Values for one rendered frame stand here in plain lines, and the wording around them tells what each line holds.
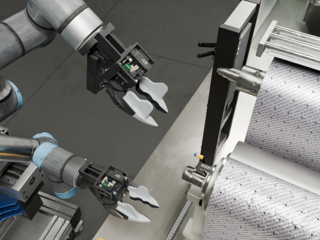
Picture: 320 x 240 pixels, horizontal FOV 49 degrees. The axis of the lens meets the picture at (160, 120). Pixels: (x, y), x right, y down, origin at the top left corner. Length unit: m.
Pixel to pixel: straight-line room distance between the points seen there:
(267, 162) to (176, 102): 1.88
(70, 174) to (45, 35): 0.37
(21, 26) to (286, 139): 0.62
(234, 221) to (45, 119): 2.10
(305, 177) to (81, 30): 0.57
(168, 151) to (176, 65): 1.80
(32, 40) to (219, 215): 0.51
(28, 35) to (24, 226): 1.38
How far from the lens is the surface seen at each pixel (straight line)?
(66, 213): 1.93
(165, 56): 3.08
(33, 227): 1.97
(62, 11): 0.67
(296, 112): 0.80
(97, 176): 0.91
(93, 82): 0.74
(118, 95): 0.69
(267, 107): 0.81
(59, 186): 1.05
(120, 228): 1.11
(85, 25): 0.66
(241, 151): 0.85
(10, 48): 0.72
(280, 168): 0.85
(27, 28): 0.74
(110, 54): 0.66
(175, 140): 1.28
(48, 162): 0.97
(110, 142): 2.43
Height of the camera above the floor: 1.90
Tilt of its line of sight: 48 degrees down
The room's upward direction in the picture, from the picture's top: straight up
